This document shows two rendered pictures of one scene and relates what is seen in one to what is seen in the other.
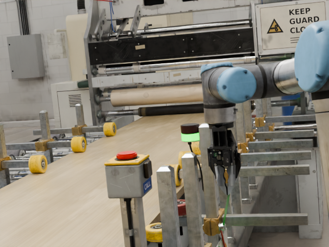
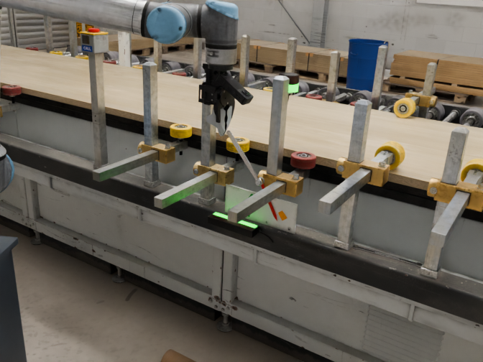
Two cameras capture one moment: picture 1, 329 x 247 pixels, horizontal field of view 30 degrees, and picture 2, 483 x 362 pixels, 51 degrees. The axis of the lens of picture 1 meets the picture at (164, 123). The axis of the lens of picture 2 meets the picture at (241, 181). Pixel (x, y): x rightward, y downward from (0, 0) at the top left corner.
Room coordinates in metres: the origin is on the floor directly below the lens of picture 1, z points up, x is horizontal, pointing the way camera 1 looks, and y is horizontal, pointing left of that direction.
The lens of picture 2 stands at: (2.19, -1.56, 1.42)
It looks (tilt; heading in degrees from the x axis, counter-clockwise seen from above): 22 degrees down; 106
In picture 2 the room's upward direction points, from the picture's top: 3 degrees clockwise
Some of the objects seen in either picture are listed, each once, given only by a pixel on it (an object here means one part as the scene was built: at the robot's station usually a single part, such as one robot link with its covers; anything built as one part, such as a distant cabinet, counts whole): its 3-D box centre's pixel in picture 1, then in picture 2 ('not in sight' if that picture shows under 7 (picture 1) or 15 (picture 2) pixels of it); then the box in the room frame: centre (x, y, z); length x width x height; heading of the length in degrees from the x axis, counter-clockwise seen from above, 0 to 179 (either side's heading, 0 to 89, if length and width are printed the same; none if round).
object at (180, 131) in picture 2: not in sight; (180, 139); (1.48, 0.11, 0.85); 0.08 x 0.08 x 0.11
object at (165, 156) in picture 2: not in sight; (156, 151); (1.43, 0.00, 0.84); 0.13 x 0.06 x 0.05; 165
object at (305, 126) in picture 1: (283, 128); not in sight; (3.83, -0.74, 0.82); 0.43 x 0.03 x 0.04; 75
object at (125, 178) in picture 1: (129, 177); (94, 42); (1.16, 0.08, 1.18); 0.07 x 0.07 x 0.08; 75
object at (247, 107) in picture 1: (249, 143); not in sight; (2.85, -0.39, 0.92); 0.03 x 0.03 x 0.48; 75
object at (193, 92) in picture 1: (194, 92); not in sight; (4.30, -0.23, 1.05); 1.43 x 0.12 x 0.12; 75
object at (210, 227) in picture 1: (213, 221); (280, 182); (1.91, -0.13, 0.85); 0.13 x 0.06 x 0.05; 165
